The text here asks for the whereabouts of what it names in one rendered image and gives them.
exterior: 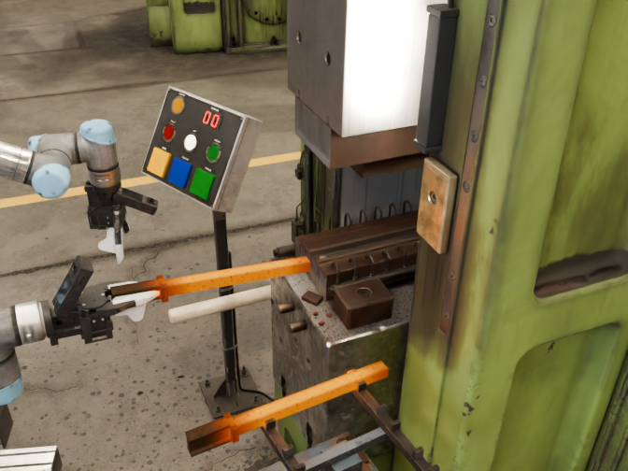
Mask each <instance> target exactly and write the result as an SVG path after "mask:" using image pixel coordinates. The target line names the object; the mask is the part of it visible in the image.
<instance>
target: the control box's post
mask: <svg viewBox="0 0 628 471"><path fill-rule="evenodd" d="M212 216H213V224H214V236H215V248H216V260H217V271H218V270H223V269H229V257H228V243H227V229H226V212H220V211H215V210H212ZM230 294H231V290H229V291H225V292H220V290H219V296H220V297H222V296H226V295H230ZM221 331H222V344H223V346H224V347H225V348H226V349H228V348H231V347H234V346H235V342H234V328H233V314H232V309H229V310H225V311H222V312H221ZM223 354H224V367H225V378H226V379H227V386H228V395H229V396H232V395H231V386H230V382H231V381H232V380H233V381H234V382H235V392H236V394H237V384H236V357H235V349H233V350H227V351H225V350H223Z"/></svg>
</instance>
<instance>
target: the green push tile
mask: <svg viewBox="0 0 628 471"><path fill-rule="evenodd" d="M215 177H216V176H214V175H212V174H210V173H208V172H207V171H205V170H203V169H201V168H197V169H196V172H195V174H194V177H193V182H192V185H191V188H190V190H189V192H190V193H192V194H194V195H196V196H198V197H200V198H202V199H204V200H206V201H207V200H208V198H209V195H210V192H211V189H212V186H213V183H214V180H215Z"/></svg>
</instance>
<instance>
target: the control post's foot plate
mask: <svg viewBox="0 0 628 471"><path fill-rule="evenodd" d="M239 374H240V384H241V387H242V388H243V389H251V390H256V391H260V390H258V388H257V386H256V384H255V382H254V380H253V378H252V376H251V374H250V371H249V369H246V366H245V365H243V369H242V370H240V371H239ZM236 384H237V394H236V388H235V382H234V381H233V380H232V381H231V382H230V386H231V395H232V396H229V395H228V386H227V379H226V378H225V375H223V376H220V377H216V378H211V379H208V378H206V380H204V381H201V382H200V383H199V386H200V389H201V392H202V395H204V397H205V403H206V404H207V406H208V408H209V411H210V413H211V415H212V418H213V419H214V420H216V419H220V418H223V415H224V414H226V413H230V415H231V416H234V415H238V414H241V413H243V412H245V411H248V410H252V409H253V408H254V406H255V405H257V404H260V403H262V402H264V404H265V405H266V401H265V399H264V398H263V396H262V395H261V394H260V393H257V392H244V391H241V390H240V389H239V387H238V381H237V372H236Z"/></svg>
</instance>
